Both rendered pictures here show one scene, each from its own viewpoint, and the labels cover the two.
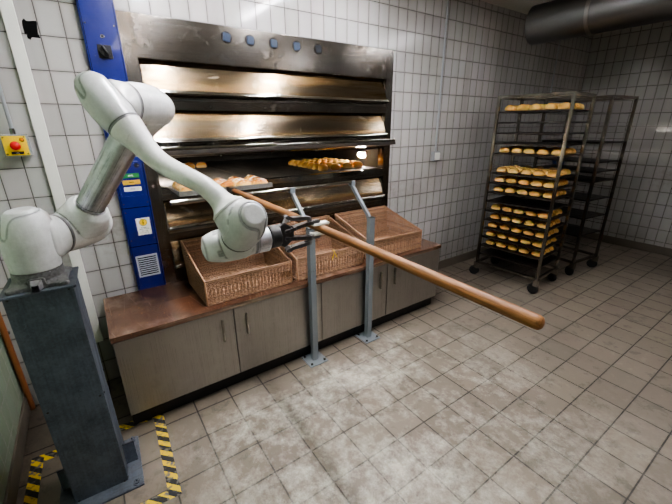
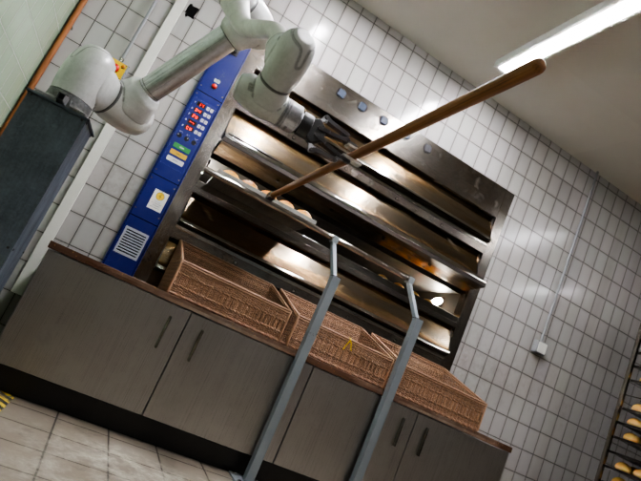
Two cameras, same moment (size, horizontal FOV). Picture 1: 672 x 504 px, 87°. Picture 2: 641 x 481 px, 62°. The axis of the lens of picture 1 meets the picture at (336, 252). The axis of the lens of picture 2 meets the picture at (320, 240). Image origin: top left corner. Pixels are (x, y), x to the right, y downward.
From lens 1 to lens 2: 1.10 m
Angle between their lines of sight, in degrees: 36
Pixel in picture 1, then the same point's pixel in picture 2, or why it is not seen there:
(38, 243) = (93, 73)
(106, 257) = (100, 209)
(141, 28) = not seen: hidden behind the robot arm
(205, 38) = (321, 84)
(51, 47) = (196, 28)
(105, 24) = not seen: hidden behind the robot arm
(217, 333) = (154, 330)
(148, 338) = (84, 272)
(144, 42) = not seen: hidden behind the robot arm
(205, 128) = (277, 152)
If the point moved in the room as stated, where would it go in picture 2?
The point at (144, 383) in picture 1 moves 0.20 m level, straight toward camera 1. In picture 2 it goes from (35, 325) to (26, 330)
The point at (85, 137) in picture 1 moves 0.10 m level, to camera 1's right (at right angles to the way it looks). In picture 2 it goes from (169, 98) to (185, 103)
